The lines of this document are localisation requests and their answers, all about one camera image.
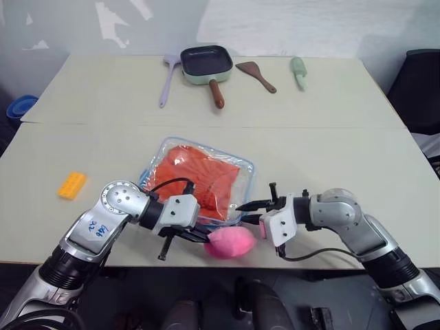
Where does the blue plastic bowl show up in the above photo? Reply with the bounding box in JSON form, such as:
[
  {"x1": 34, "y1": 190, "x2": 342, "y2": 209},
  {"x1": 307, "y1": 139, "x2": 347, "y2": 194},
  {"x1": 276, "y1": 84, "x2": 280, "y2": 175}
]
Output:
[{"x1": 6, "y1": 94, "x2": 40, "y2": 120}]

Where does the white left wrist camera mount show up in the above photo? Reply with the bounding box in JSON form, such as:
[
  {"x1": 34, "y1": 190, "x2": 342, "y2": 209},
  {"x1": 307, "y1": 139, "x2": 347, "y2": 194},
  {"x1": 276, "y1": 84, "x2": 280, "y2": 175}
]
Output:
[{"x1": 158, "y1": 193, "x2": 201, "y2": 236}]

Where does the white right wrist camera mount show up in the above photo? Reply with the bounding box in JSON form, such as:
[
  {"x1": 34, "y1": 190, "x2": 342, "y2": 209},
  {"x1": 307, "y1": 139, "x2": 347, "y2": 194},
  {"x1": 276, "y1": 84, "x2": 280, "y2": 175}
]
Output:
[{"x1": 258, "y1": 193, "x2": 298, "y2": 248}]

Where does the brown wooden spatula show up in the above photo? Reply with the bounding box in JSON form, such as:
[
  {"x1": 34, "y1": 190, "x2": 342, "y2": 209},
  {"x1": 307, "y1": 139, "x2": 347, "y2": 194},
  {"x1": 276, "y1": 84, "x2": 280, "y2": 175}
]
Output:
[{"x1": 235, "y1": 61, "x2": 278, "y2": 95}]

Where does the orange cloth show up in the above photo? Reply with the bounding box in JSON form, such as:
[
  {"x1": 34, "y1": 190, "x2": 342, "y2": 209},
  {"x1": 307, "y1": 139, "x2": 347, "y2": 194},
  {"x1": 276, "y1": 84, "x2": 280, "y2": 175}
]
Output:
[{"x1": 142, "y1": 144, "x2": 241, "y2": 221}]

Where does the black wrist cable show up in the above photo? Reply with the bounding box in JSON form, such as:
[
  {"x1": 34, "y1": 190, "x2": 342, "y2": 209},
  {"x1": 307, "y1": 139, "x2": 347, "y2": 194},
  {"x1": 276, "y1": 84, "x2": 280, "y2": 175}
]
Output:
[
  {"x1": 278, "y1": 247, "x2": 366, "y2": 268},
  {"x1": 148, "y1": 177, "x2": 197, "y2": 204}
]

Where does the clear plastic zip pouch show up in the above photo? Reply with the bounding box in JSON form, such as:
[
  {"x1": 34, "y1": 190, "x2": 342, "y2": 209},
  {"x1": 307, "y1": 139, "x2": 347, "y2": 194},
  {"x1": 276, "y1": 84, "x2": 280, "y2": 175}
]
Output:
[{"x1": 137, "y1": 136, "x2": 257, "y2": 228}]

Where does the yellow toy brick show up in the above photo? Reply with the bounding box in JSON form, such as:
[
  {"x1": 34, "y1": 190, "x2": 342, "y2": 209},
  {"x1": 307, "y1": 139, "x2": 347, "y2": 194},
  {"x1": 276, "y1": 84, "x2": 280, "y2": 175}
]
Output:
[{"x1": 56, "y1": 171, "x2": 88, "y2": 200}]

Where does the black chair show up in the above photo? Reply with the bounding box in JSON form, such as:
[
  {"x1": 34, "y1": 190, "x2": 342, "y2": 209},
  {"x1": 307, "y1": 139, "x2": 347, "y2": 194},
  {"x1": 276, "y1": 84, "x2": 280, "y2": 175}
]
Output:
[{"x1": 386, "y1": 48, "x2": 440, "y2": 135}]

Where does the pink fluffy cloth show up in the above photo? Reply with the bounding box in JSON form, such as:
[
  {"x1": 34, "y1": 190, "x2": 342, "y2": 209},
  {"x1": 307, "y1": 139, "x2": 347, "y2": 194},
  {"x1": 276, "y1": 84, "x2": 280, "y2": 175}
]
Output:
[{"x1": 203, "y1": 225, "x2": 257, "y2": 259}]

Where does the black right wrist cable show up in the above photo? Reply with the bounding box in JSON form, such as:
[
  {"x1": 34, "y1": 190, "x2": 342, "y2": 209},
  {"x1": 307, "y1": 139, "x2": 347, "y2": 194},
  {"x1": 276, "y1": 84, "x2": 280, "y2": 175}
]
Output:
[{"x1": 278, "y1": 247, "x2": 366, "y2": 268}]

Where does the dark rounded shape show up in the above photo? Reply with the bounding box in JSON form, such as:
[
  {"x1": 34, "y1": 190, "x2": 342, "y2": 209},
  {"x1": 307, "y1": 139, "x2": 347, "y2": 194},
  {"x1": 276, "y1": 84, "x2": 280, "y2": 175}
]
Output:
[{"x1": 234, "y1": 276, "x2": 294, "y2": 330}]

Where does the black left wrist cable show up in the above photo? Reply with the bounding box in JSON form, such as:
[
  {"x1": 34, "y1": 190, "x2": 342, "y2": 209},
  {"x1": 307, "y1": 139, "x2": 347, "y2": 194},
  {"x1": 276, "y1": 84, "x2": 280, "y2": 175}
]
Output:
[{"x1": 148, "y1": 177, "x2": 197, "y2": 204}]

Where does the green silicone brush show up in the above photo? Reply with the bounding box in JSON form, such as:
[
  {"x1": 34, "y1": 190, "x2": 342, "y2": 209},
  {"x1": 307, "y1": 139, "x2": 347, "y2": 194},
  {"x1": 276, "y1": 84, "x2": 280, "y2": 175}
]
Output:
[{"x1": 289, "y1": 56, "x2": 308, "y2": 92}]

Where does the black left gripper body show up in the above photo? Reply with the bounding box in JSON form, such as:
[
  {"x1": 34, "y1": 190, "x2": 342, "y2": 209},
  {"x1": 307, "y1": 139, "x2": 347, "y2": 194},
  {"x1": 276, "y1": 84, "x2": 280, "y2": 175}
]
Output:
[{"x1": 157, "y1": 225, "x2": 197, "y2": 261}]

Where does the purple silicone spatula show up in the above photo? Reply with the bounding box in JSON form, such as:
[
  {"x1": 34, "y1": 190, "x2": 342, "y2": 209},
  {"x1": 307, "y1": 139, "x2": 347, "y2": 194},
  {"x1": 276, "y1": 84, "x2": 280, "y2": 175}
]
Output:
[{"x1": 158, "y1": 53, "x2": 182, "y2": 109}]

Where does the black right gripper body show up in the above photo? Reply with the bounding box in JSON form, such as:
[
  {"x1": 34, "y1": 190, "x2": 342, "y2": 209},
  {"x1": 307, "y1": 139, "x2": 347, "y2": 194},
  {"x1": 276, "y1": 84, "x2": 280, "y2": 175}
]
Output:
[{"x1": 265, "y1": 181, "x2": 288, "y2": 216}]

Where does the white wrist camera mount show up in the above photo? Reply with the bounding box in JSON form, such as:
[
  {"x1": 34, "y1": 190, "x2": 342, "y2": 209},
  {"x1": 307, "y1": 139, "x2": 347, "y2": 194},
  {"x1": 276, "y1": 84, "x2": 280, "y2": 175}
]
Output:
[
  {"x1": 258, "y1": 193, "x2": 298, "y2": 248},
  {"x1": 158, "y1": 193, "x2": 201, "y2": 236}
]

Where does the green square frying pan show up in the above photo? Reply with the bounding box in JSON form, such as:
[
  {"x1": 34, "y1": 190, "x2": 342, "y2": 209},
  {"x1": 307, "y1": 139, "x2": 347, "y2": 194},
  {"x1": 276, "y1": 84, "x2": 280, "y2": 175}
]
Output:
[{"x1": 179, "y1": 45, "x2": 234, "y2": 109}]

